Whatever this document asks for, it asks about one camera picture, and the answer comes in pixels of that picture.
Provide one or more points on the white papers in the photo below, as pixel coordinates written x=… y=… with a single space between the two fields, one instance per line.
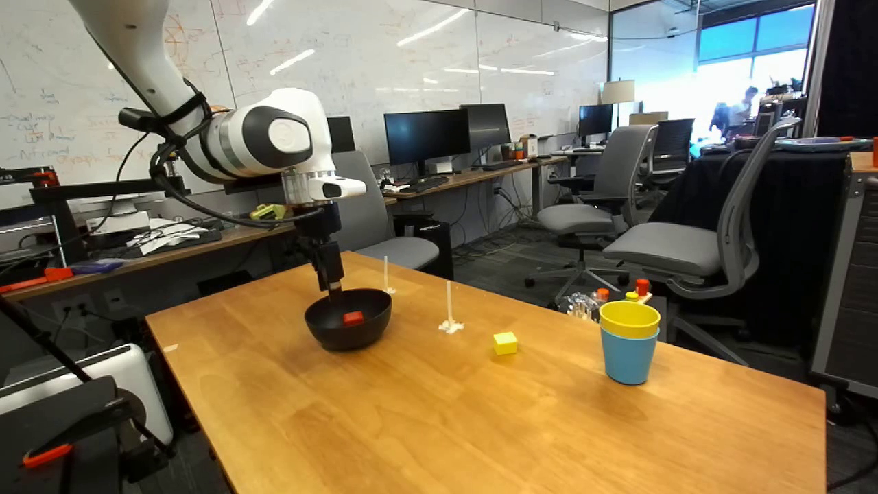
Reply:
x=165 y=236

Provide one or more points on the yellow plastic cup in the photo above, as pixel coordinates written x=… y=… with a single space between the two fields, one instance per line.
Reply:
x=630 y=318

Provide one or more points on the blue plastic cup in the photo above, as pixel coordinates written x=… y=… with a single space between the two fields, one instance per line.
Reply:
x=630 y=356

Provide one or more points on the black bowl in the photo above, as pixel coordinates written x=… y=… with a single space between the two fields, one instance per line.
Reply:
x=347 y=336

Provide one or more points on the black curtain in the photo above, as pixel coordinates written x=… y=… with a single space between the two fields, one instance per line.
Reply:
x=852 y=63

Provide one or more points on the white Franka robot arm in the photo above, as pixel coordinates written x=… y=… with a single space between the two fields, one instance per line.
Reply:
x=263 y=138

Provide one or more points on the black draped cloth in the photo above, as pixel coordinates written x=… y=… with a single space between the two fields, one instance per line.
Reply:
x=804 y=236

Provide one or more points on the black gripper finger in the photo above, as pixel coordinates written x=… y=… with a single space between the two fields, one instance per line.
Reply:
x=322 y=266
x=339 y=269

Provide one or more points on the small orange ball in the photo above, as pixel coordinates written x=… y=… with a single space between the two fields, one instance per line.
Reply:
x=602 y=293

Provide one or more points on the grey office chair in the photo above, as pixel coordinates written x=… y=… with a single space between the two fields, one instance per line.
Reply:
x=392 y=248
x=668 y=248
x=572 y=217

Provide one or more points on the yellowish wrist camera box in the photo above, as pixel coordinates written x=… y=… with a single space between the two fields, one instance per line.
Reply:
x=267 y=212

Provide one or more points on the colourful wooden stacking toy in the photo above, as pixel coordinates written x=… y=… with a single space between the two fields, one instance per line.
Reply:
x=642 y=285

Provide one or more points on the clear plastic bag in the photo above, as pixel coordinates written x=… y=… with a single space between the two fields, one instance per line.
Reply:
x=580 y=303

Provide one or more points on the yellow cube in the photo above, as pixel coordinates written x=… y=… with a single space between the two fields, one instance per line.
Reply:
x=502 y=343

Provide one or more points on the orange cube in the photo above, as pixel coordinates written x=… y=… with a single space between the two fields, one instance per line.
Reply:
x=352 y=318

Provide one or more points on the white flat box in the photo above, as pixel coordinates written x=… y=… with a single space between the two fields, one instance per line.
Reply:
x=127 y=373

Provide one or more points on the long wooden desk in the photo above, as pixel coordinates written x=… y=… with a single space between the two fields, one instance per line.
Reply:
x=455 y=179

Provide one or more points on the black frame red clamp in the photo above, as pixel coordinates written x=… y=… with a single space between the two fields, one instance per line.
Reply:
x=55 y=196

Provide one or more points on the wide black computer monitor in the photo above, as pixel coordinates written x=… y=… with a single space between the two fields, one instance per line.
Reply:
x=427 y=138

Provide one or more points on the clear plastic stand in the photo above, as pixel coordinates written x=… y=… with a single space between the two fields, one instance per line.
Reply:
x=450 y=322
x=385 y=277

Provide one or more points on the grey drawer cabinet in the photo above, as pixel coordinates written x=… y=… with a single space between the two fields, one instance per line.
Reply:
x=853 y=291

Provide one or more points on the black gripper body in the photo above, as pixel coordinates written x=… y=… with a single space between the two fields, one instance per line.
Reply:
x=318 y=226

